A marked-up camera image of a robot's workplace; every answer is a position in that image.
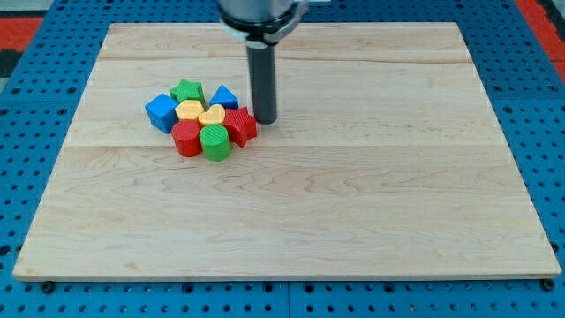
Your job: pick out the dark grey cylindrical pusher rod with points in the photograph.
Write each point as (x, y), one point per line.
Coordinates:
(261, 65)

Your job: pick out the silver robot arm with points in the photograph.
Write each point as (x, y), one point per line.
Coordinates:
(260, 25)

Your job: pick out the blue triangle block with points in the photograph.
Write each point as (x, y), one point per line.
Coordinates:
(224, 97)

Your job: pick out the red star block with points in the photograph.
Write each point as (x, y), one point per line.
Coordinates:
(241, 126)

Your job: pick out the green star block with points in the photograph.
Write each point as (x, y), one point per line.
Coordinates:
(187, 90)

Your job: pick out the yellow heart block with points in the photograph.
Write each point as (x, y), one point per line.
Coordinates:
(214, 115)

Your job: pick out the yellow hexagon block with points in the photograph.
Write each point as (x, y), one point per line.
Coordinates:
(189, 110)

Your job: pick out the green cylinder block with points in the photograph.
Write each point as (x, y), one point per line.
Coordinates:
(215, 142)

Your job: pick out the red cylinder block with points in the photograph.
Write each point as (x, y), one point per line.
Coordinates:
(186, 136)

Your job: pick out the blue cube block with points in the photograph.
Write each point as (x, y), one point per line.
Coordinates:
(161, 112)

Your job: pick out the light wooden board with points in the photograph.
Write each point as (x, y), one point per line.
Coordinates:
(386, 162)

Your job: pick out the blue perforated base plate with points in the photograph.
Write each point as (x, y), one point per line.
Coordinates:
(520, 76)

